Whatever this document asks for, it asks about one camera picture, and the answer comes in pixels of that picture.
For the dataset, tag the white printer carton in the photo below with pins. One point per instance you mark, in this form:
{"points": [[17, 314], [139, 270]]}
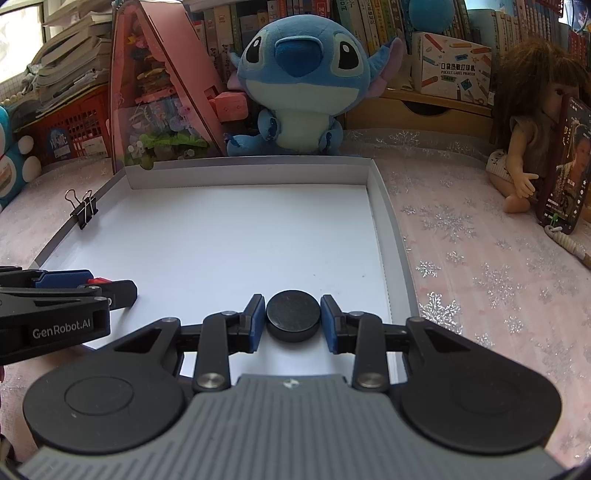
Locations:
{"points": [[450, 64]]}

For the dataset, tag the black round puck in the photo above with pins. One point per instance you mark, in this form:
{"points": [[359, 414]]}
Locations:
{"points": [[293, 314]]}

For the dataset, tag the red plastic basket with label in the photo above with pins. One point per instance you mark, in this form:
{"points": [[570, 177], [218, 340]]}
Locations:
{"points": [[69, 129]]}

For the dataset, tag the smartphone with lit screen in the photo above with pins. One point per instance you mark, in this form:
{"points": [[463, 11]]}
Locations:
{"points": [[570, 175]]}

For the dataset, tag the blue robot cat plush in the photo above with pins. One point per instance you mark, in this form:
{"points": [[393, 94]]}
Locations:
{"points": [[14, 157]]}

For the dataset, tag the wooden drawer box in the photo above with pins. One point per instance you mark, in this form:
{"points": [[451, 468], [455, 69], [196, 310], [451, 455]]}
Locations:
{"points": [[392, 113]]}

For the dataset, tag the stack of magazines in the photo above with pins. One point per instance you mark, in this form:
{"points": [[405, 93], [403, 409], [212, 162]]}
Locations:
{"points": [[69, 50]]}

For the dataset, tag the white cardboard box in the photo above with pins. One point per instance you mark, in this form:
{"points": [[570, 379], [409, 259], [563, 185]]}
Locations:
{"points": [[231, 230]]}

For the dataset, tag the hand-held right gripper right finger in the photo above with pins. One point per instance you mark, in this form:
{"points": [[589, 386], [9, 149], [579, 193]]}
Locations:
{"points": [[330, 323]]}

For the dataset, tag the pink triangular miniature house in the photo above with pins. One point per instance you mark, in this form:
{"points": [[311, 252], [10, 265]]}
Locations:
{"points": [[152, 55]]}

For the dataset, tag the small black binder clip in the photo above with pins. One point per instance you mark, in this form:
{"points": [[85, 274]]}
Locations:
{"points": [[83, 210]]}

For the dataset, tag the window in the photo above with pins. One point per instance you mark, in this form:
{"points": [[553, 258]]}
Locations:
{"points": [[18, 41]]}

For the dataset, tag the row of shelf books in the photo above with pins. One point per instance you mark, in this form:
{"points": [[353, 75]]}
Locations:
{"points": [[369, 23]]}

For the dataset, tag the blue alien plush toy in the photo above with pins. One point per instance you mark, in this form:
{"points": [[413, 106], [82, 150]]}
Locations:
{"points": [[302, 92]]}

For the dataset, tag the brown-haired doll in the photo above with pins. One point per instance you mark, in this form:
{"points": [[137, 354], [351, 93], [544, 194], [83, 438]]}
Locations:
{"points": [[526, 124]]}

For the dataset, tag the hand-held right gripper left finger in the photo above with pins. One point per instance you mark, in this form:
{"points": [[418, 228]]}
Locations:
{"points": [[253, 323]]}

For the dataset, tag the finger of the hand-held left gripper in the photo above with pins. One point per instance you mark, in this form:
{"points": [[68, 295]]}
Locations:
{"points": [[69, 294], [60, 278]]}

